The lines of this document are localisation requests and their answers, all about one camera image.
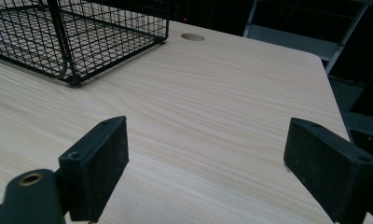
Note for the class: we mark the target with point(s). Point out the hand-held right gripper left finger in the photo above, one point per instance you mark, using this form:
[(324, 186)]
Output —
[(96, 168)]

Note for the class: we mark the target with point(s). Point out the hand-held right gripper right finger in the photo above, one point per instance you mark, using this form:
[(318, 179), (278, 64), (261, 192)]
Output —
[(327, 174)]

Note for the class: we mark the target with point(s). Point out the grey metal frame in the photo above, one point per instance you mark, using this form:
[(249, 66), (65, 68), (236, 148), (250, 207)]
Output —
[(302, 40)]

